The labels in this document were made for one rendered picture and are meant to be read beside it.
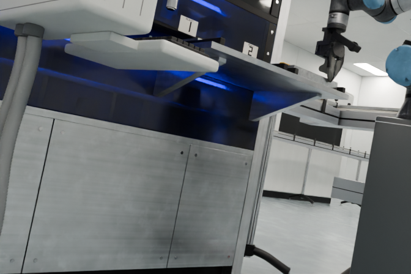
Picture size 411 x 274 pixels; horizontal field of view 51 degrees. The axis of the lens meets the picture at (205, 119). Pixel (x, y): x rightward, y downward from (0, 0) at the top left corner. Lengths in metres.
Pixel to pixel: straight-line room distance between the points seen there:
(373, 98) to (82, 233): 9.84
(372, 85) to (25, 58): 10.26
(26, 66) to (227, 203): 1.07
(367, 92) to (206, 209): 9.47
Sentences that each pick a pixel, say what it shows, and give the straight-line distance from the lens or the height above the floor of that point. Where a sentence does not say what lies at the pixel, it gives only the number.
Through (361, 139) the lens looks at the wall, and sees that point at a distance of 10.93.
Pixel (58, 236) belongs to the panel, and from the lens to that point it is 1.53.
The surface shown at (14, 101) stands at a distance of 1.16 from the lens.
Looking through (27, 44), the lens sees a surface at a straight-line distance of 1.18.
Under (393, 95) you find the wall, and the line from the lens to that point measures 10.76.
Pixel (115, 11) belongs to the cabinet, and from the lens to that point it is 0.92.
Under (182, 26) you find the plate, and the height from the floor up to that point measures 1.01.
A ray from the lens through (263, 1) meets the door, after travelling 2.00.
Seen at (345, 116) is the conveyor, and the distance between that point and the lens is 2.61.
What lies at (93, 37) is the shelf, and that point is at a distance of 1.08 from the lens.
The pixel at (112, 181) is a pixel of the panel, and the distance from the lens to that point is 1.56.
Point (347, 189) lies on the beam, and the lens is 2.57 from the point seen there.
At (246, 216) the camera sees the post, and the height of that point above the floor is 0.31.
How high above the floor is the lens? 0.59
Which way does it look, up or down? 3 degrees up
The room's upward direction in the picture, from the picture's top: 11 degrees clockwise
